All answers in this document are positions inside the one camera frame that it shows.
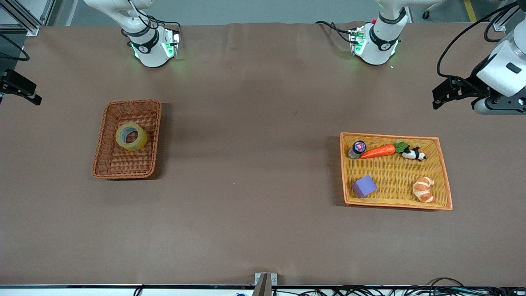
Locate toy croissant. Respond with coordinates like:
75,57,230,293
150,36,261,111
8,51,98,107
413,177,435,203

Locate large orange wicker basket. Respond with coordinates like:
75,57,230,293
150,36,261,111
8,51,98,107
339,132,453,210

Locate green lit base connector box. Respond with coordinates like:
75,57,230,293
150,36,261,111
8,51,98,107
162,30,180,59
349,25,367,55

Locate black white panda toy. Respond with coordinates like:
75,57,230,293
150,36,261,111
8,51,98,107
402,146,427,162

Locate small bottle purple lid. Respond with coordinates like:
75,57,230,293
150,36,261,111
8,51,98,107
348,141,367,160

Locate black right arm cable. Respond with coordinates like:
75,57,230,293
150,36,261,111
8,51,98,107
0,35,30,62

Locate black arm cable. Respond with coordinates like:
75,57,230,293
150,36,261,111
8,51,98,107
0,35,30,62
436,2,520,79

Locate orange toy carrot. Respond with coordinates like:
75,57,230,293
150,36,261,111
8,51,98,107
360,141,410,159

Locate yellow tape roll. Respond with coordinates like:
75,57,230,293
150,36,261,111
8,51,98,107
115,122,148,152

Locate black base cable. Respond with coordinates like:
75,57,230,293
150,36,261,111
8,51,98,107
315,21,356,44
127,0,182,35

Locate black right base cable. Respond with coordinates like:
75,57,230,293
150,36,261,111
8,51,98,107
127,0,182,35

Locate black left base cable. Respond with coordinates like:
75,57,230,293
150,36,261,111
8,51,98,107
315,21,356,44

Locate metal table edge bracket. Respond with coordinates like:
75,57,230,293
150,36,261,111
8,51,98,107
254,273,277,296

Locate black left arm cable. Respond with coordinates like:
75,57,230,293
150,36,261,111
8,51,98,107
436,2,520,79

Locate aluminium frame profile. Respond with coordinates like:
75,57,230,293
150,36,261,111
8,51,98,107
0,0,62,37

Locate purple foam cube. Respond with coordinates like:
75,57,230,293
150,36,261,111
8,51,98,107
352,175,378,199

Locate small brown wicker basket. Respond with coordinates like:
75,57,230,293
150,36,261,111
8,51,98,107
91,99,161,180

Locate tangled black cables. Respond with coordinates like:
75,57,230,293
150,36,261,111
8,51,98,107
275,277,526,296

